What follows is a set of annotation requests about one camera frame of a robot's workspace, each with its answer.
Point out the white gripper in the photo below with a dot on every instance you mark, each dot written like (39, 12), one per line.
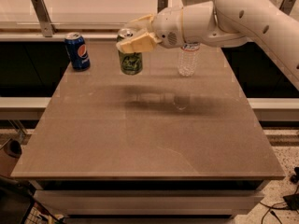
(167, 26)

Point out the green soda can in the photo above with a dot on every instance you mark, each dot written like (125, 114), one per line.
(131, 63)

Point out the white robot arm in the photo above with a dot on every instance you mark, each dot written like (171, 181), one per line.
(221, 23)

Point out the blue pepsi can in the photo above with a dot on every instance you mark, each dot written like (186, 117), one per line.
(77, 51)

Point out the clear plastic water bottle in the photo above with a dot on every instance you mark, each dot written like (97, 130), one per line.
(188, 59)

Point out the brown cylinder bin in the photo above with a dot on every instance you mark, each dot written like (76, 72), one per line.
(10, 152)

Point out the middle metal railing bracket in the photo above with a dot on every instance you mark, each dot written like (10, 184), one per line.
(161, 4)

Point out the metal railing bracket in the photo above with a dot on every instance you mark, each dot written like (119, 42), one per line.
(46, 26)
(286, 6)
(161, 4)

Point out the left metal railing bracket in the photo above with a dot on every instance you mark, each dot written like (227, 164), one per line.
(46, 26)

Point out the right metal railing bracket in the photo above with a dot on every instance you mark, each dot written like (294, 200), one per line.
(286, 6)

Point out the black wire basket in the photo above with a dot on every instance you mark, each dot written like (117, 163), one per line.
(16, 202)

